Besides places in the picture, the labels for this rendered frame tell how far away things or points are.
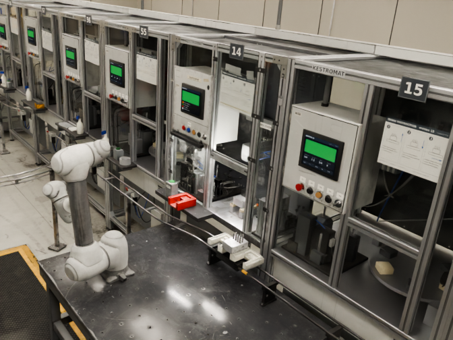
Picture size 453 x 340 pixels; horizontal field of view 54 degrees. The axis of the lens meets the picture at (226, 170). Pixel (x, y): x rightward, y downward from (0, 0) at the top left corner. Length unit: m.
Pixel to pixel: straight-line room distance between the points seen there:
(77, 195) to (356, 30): 4.84
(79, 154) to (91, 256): 0.57
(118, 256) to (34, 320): 1.15
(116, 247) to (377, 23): 4.67
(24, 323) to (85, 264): 1.19
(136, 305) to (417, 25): 4.70
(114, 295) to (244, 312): 0.74
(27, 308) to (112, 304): 1.28
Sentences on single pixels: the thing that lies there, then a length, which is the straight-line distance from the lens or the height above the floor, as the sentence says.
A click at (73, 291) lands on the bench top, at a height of 0.68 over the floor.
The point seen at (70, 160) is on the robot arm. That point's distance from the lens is 2.41.
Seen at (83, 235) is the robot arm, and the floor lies 1.04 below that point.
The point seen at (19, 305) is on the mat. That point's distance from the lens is 3.87.
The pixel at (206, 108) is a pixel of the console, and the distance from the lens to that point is 2.94.
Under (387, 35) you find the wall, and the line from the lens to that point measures 6.25.
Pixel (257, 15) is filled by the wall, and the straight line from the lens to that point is 7.76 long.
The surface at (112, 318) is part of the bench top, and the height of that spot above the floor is 0.68.
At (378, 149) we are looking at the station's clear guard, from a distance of 2.14.
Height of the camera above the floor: 2.31
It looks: 21 degrees down
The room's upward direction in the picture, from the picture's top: 5 degrees clockwise
